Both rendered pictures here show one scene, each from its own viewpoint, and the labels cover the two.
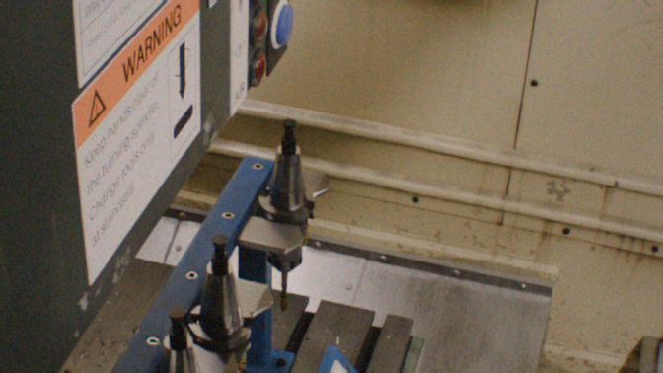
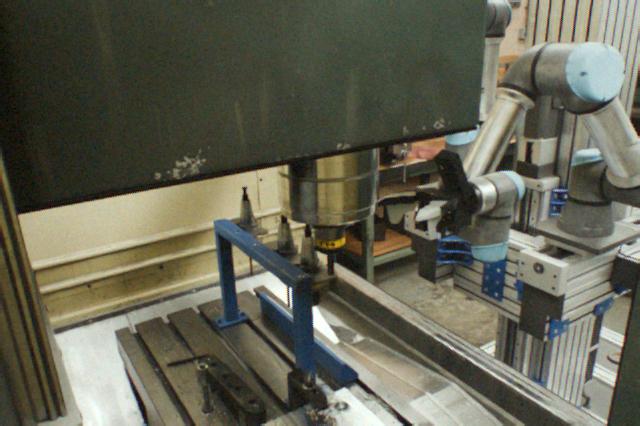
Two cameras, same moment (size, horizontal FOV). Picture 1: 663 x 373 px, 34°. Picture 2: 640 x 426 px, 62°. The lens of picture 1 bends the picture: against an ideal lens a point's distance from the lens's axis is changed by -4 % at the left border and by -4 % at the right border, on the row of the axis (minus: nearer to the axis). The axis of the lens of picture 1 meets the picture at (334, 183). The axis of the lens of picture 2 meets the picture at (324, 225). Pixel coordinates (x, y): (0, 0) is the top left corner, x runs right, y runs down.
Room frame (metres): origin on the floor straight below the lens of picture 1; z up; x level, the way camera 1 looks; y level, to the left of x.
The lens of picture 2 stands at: (-0.08, 0.90, 1.74)
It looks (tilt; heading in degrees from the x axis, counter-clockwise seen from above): 21 degrees down; 314
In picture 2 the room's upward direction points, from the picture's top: 2 degrees counter-clockwise
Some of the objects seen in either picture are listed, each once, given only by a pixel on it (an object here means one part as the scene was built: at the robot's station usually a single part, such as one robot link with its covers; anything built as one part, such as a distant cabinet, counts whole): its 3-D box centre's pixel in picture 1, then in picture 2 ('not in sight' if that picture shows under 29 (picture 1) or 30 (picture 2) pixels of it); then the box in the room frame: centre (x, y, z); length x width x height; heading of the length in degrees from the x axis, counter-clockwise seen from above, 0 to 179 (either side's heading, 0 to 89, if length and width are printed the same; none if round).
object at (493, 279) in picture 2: not in sight; (492, 274); (0.63, -0.63, 0.94); 0.09 x 0.01 x 0.18; 166
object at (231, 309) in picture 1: (220, 294); (285, 234); (0.83, 0.10, 1.26); 0.04 x 0.04 x 0.07
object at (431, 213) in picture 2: not in sight; (430, 222); (0.41, 0.13, 1.40); 0.09 x 0.03 x 0.06; 105
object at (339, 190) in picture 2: not in sight; (327, 173); (0.48, 0.32, 1.52); 0.16 x 0.16 x 0.12
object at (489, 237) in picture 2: not in sight; (485, 232); (0.43, -0.13, 1.29); 0.11 x 0.08 x 0.11; 161
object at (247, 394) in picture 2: not in sight; (233, 392); (0.80, 0.32, 0.93); 0.26 x 0.05 x 0.06; 172
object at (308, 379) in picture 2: not in sight; (308, 398); (0.62, 0.25, 0.97); 0.13 x 0.03 x 0.15; 167
